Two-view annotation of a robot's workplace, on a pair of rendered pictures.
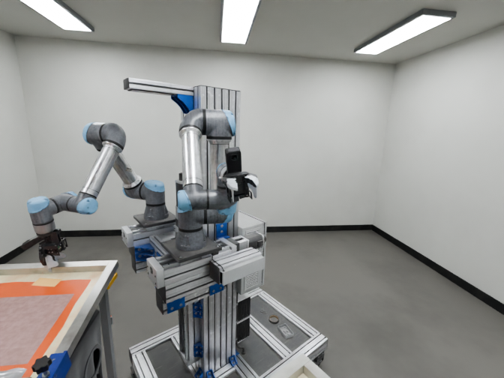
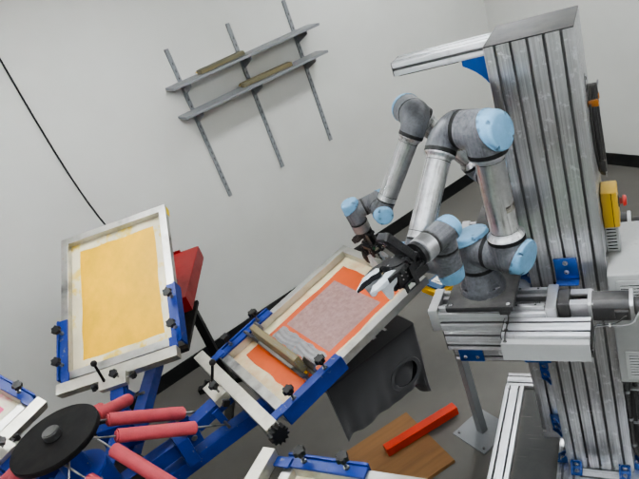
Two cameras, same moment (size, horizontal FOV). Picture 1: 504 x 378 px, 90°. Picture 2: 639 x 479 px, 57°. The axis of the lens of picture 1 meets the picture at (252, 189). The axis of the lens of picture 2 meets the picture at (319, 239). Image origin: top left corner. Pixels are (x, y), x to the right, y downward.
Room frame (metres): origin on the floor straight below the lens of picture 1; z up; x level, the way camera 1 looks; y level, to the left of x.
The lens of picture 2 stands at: (0.22, -1.16, 2.44)
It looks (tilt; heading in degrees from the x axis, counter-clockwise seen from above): 25 degrees down; 73
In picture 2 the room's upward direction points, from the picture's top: 21 degrees counter-clockwise
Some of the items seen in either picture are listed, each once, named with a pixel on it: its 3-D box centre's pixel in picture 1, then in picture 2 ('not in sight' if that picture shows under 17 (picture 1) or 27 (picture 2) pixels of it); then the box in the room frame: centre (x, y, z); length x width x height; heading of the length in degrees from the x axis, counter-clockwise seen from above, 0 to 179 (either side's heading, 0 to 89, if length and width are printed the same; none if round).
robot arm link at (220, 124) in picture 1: (218, 169); (496, 195); (1.20, 0.16, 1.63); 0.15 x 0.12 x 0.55; 105
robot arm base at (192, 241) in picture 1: (190, 235); (480, 276); (1.16, 0.29, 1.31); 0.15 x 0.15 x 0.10
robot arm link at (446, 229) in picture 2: (227, 174); (441, 235); (0.94, 0.09, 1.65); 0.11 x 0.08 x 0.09; 15
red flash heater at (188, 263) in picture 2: not in sight; (158, 288); (0.22, 2.06, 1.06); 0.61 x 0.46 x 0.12; 68
